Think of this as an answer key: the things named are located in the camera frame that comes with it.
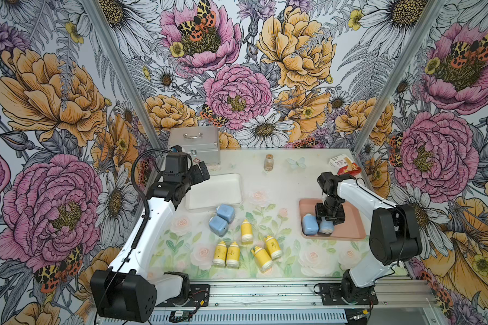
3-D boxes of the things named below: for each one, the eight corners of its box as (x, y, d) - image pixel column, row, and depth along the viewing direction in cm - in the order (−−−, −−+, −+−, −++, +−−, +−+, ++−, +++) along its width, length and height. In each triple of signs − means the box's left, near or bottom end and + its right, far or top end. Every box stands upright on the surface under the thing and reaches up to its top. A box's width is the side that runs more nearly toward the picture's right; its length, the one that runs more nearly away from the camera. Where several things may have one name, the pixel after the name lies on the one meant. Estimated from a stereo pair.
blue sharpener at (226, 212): (215, 220, 95) (213, 212, 89) (221, 209, 98) (220, 201, 93) (229, 226, 93) (228, 219, 88) (235, 215, 97) (235, 207, 91)
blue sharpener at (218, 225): (208, 230, 92) (206, 223, 86) (215, 221, 95) (213, 213, 89) (222, 239, 89) (221, 232, 84) (229, 228, 92) (228, 221, 87)
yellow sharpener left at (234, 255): (228, 269, 81) (226, 263, 75) (229, 248, 87) (228, 241, 81) (239, 269, 82) (239, 263, 75) (240, 248, 87) (239, 241, 81)
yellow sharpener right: (270, 263, 83) (271, 256, 77) (262, 244, 88) (263, 236, 82) (280, 259, 85) (283, 252, 78) (272, 241, 89) (274, 232, 83)
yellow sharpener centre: (241, 244, 88) (240, 238, 82) (241, 226, 93) (241, 219, 88) (252, 244, 88) (252, 238, 82) (252, 227, 93) (252, 219, 88)
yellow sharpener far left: (215, 268, 82) (212, 262, 76) (217, 247, 87) (215, 240, 81) (226, 268, 82) (224, 262, 76) (227, 247, 87) (226, 240, 81)
